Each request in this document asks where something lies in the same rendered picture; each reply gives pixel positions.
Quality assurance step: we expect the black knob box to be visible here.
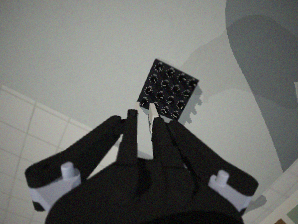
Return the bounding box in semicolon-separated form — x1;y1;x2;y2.
137;59;199;121

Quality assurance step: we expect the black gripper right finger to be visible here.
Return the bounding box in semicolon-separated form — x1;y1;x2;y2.
148;103;259;216

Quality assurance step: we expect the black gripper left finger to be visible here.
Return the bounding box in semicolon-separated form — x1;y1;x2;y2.
24;102;140;213

